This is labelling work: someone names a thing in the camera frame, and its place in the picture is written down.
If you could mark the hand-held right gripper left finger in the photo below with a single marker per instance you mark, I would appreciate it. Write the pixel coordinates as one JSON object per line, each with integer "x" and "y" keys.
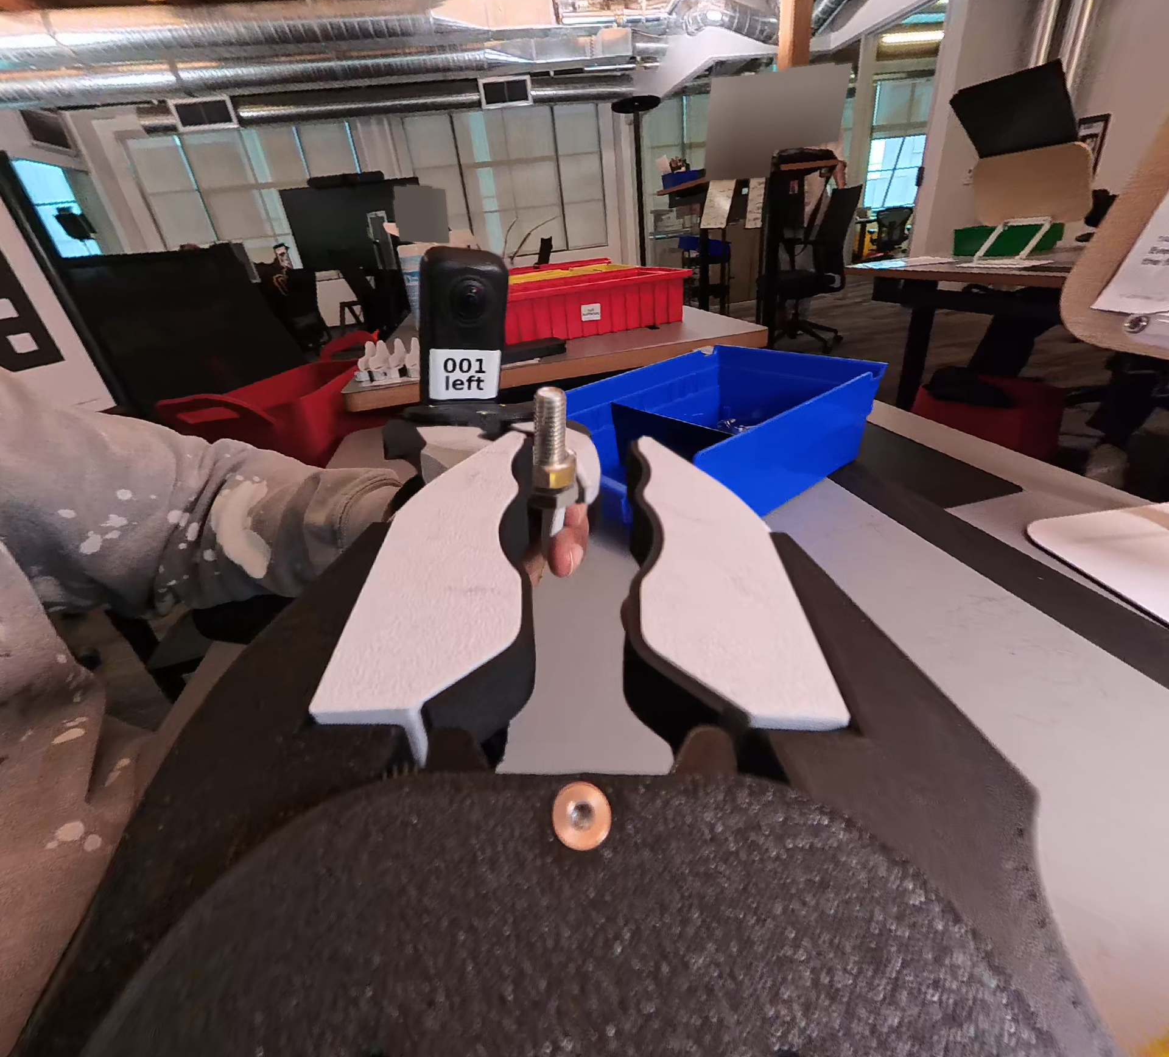
{"x": 429, "y": 600}

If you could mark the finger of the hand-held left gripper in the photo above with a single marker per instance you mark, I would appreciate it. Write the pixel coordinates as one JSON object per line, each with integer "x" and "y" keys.
{"x": 590, "y": 473}
{"x": 447, "y": 449}

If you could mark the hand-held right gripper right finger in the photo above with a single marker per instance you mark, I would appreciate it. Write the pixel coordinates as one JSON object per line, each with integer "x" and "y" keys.
{"x": 731, "y": 609}

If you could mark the steel hex nut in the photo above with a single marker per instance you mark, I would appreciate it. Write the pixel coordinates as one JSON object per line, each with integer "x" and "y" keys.
{"x": 553, "y": 481}

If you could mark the steel hex bolt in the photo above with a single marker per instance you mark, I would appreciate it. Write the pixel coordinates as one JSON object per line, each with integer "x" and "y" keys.
{"x": 551, "y": 426}

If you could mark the blue plastic bin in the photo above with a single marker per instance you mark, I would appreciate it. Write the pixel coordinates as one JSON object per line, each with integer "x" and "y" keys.
{"x": 804, "y": 426}

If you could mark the person's left forearm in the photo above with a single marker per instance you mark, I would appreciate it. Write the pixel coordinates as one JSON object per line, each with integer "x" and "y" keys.
{"x": 183, "y": 509}

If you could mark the person's left hand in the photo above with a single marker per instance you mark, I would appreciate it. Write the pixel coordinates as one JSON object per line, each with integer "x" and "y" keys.
{"x": 567, "y": 551}

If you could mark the flat black case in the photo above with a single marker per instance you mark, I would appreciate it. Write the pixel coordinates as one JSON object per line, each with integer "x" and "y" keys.
{"x": 535, "y": 350}

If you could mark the flat yellow tray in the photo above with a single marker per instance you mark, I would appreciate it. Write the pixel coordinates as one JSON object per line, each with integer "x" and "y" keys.
{"x": 567, "y": 272}

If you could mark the red plastic bin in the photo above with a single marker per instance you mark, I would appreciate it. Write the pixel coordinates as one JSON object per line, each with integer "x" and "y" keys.
{"x": 593, "y": 308}

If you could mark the black monitor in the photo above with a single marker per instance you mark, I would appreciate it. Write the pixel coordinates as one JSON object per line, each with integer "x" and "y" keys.
{"x": 338, "y": 225}

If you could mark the red plastic basket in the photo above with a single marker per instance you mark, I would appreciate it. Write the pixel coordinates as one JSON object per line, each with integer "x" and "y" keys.
{"x": 274, "y": 408}

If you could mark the small blue bin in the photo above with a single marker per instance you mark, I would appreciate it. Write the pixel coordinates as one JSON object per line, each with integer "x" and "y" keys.
{"x": 684, "y": 180}

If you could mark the large dark panel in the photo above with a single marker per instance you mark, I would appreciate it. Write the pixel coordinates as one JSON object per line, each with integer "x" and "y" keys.
{"x": 183, "y": 326}

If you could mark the black office chair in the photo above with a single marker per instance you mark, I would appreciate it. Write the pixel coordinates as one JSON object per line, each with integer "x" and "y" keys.
{"x": 822, "y": 235}

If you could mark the brown office desk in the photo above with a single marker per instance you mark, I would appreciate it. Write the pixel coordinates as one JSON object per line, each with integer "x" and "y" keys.
{"x": 959, "y": 272}

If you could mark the person's spattered grey sweatshirt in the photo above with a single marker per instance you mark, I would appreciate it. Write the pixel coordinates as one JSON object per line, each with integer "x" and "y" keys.
{"x": 45, "y": 801}

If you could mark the black and white marker board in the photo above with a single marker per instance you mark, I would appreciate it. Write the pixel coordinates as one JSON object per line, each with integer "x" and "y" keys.
{"x": 27, "y": 345}

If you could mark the green bin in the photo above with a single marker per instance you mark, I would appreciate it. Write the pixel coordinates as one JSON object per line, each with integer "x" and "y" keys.
{"x": 973, "y": 240}

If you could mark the wooden clipboard board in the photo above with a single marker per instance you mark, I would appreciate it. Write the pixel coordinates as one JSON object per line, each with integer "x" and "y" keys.
{"x": 1087, "y": 290}

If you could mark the small white stand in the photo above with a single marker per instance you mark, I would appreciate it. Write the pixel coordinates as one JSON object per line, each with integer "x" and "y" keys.
{"x": 1014, "y": 222}

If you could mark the small wooden board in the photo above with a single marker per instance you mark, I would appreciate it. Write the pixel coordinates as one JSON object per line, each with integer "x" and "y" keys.
{"x": 1032, "y": 185}

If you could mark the printed instruction sheet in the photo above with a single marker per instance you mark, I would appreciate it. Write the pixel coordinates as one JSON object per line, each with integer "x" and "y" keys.
{"x": 1146, "y": 262}

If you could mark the black panel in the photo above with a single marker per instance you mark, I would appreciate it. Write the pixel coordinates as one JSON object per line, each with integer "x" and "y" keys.
{"x": 1014, "y": 112}

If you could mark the silver ventilation duct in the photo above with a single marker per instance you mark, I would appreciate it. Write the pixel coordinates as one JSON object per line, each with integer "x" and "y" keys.
{"x": 274, "y": 34}

